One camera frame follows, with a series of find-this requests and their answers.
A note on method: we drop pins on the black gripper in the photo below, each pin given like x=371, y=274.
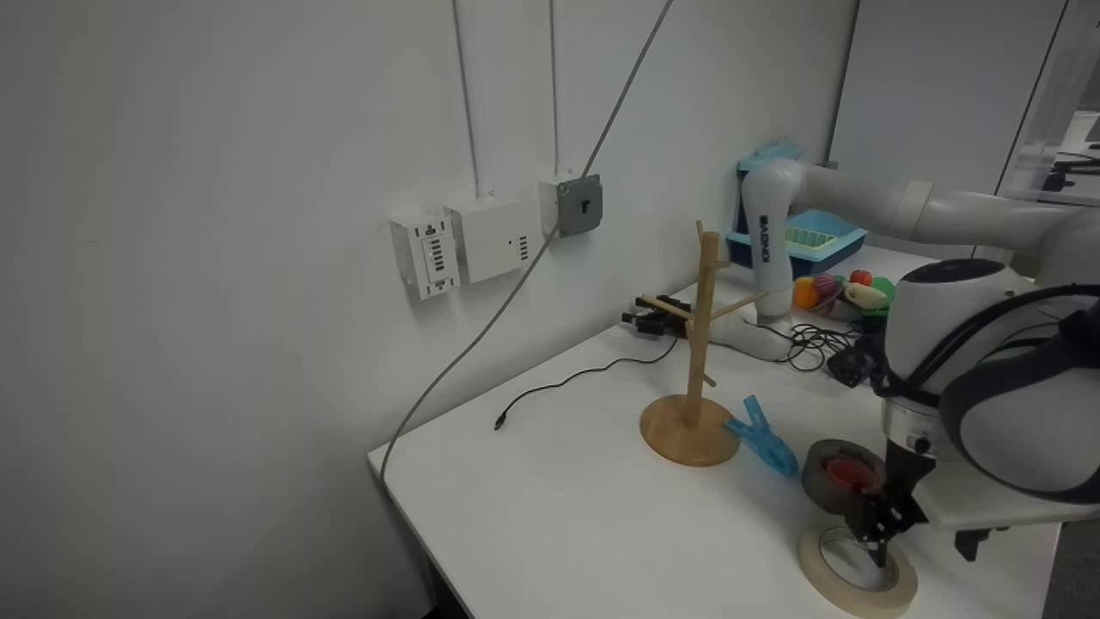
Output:
x=878, y=516

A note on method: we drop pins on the beige masking tape roll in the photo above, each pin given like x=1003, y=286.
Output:
x=888, y=599

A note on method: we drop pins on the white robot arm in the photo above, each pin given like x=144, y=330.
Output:
x=990, y=392

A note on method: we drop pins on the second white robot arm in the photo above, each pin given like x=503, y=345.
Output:
x=1048, y=240

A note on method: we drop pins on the wooden peg rack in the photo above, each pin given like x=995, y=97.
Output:
x=689, y=427

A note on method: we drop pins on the blue plastic clothespin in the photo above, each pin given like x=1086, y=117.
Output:
x=761, y=439

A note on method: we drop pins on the green yellow toy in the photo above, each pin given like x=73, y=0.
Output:
x=872, y=294

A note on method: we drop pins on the orange toy ball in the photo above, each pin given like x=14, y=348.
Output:
x=817, y=290

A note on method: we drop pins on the blue plastic tray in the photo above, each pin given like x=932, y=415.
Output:
x=812, y=240

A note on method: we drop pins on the black yellow device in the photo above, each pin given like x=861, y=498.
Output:
x=670, y=318

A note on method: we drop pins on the grey duct tape roll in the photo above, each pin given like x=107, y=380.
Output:
x=840, y=472

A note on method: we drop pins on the grey wall junction box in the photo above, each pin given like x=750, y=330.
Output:
x=572, y=203

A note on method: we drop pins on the white wall box middle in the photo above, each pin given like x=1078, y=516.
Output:
x=497, y=238

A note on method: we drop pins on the white wall box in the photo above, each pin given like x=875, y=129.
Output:
x=426, y=252
x=497, y=238

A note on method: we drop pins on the white wall box left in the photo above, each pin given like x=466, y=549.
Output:
x=426, y=252

